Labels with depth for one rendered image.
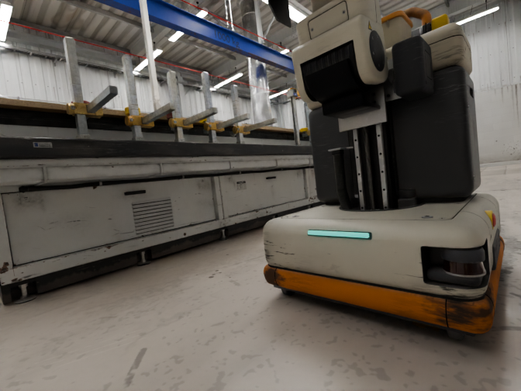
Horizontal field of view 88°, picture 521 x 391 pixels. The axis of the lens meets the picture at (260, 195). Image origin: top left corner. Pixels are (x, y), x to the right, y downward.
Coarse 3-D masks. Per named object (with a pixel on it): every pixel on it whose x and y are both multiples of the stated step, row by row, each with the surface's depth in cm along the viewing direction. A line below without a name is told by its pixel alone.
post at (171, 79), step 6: (168, 72) 157; (174, 72) 159; (168, 78) 158; (174, 78) 159; (168, 84) 159; (174, 84) 159; (174, 90) 158; (174, 96) 158; (174, 102) 158; (174, 114) 158; (180, 114) 160; (174, 132) 161; (180, 132) 160
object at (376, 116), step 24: (336, 48) 72; (408, 48) 72; (312, 72) 78; (336, 72) 73; (408, 72) 73; (432, 72) 78; (336, 96) 79; (360, 96) 76; (384, 96) 84; (408, 96) 77; (360, 120) 90; (384, 120) 84
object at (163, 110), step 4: (168, 104) 124; (172, 104) 124; (160, 108) 128; (164, 108) 126; (168, 108) 124; (172, 108) 124; (152, 112) 134; (156, 112) 132; (160, 112) 129; (164, 112) 128; (168, 112) 129; (144, 116) 140; (148, 116) 137; (152, 116) 135; (156, 116) 133; (160, 116) 134; (144, 120) 141; (148, 120) 138; (152, 120) 139
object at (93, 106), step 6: (108, 90) 106; (114, 90) 106; (102, 96) 110; (108, 96) 108; (114, 96) 109; (90, 102) 120; (96, 102) 115; (102, 102) 114; (90, 108) 121; (96, 108) 120
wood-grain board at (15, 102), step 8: (0, 104) 115; (8, 104) 117; (16, 104) 119; (24, 104) 121; (32, 104) 123; (40, 104) 125; (48, 104) 127; (56, 104) 129; (64, 112) 136; (104, 112) 145; (112, 112) 148; (120, 112) 151; (160, 120) 172; (168, 120) 174; (264, 128) 241; (272, 128) 249; (280, 128) 257
